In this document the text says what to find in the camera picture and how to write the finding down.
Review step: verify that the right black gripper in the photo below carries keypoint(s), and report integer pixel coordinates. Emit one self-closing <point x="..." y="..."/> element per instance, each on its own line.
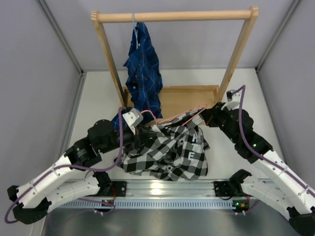
<point x="210" y="114"/>

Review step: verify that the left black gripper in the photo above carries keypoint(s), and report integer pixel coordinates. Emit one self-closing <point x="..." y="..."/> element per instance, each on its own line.
<point x="137" y="136"/>

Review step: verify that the pink wire hanger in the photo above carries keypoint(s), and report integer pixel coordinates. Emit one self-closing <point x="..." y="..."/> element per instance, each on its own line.
<point x="177" y="115"/>

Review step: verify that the black white checkered shirt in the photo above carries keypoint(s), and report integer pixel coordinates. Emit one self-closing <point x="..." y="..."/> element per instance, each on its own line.
<point x="175" y="152"/>

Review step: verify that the blue plaid shirt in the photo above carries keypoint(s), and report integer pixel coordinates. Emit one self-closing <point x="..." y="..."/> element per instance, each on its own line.
<point x="144" y="81"/>

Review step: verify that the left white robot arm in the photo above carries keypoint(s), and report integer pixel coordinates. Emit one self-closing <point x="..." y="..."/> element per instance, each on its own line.
<point x="73" y="175"/>

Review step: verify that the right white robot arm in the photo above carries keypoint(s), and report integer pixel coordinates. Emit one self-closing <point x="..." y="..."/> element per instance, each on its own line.
<point x="291" y="197"/>

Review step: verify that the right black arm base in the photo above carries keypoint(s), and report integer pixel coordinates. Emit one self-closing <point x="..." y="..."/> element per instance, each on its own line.
<point x="226" y="189"/>

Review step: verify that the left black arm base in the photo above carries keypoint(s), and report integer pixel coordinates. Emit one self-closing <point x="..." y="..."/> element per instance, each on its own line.
<point x="118" y="188"/>

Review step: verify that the wooden clothes rack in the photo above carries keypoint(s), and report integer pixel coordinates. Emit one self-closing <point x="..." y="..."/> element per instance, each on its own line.
<point x="179" y="98"/>

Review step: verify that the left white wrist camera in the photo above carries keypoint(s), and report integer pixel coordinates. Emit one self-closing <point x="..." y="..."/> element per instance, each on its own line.
<point x="133" y="117"/>

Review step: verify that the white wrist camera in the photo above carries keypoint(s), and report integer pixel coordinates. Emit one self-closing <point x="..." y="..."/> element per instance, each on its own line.
<point x="233" y="99"/>
<point x="133" y="117"/>

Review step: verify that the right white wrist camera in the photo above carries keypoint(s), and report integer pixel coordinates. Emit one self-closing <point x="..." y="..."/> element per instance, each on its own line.
<point x="233" y="99"/>

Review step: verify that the aluminium mounting rail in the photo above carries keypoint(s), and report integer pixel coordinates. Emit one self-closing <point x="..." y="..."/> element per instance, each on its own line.
<point x="136" y="189"/>

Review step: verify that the perforated cable duct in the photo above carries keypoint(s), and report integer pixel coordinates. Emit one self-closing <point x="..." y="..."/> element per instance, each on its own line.
<point x="154" y="204"/>

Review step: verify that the light blue wire hanger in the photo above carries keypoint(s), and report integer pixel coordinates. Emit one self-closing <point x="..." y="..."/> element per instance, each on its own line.
<point x="135" y="30"/>

